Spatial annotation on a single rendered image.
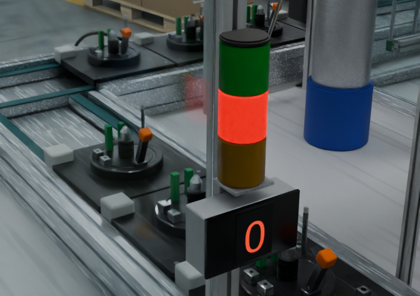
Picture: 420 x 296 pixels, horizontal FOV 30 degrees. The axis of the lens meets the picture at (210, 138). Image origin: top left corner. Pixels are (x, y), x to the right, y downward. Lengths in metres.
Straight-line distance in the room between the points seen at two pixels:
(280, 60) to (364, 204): 0.73
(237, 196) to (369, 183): 0.92
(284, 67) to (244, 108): 1.49
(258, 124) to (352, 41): 1.02
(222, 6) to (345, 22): 1.01
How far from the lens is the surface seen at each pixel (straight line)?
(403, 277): 1.26
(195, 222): 0.80
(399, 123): 2.05
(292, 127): 1.98
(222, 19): 0.77
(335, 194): 1.67
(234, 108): 0.77
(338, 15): 1.76
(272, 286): 1.11
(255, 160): 0.79
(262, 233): 0.84
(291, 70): 2.27
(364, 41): 1.79
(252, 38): 0.75
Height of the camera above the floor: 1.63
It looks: 24 degrees down
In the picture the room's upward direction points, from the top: 1 degrees clockwise
